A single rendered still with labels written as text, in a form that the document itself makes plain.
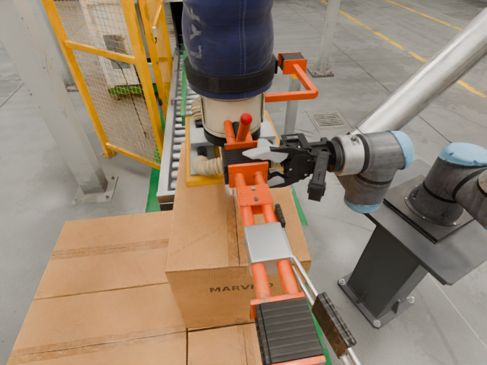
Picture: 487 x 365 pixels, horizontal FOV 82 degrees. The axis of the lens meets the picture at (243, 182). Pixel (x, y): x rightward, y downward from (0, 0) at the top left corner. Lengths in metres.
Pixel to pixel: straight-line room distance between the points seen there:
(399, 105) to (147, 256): 1.10
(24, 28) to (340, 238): 2.23
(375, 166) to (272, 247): 0.33
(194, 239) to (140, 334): 0.47
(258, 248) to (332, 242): 1.65
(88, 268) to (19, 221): 1.33
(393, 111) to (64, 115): 1.89
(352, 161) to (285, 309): 0.36
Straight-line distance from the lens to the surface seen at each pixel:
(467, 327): 2.12
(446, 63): 0.85
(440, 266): 1.23
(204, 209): 0.92
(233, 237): 0.84
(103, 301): 1.31
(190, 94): 2.59
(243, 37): 0.65
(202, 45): 0.67
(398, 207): 1.31
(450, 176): 1.21
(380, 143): 0.67
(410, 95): 0.83
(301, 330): 0.39
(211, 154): 0.82
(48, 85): 2.10
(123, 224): 1.50
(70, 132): 2.23
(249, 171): 0.57
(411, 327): 1.96
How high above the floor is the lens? 1.63
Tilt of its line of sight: 43 degrees down
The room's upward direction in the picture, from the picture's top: straight up
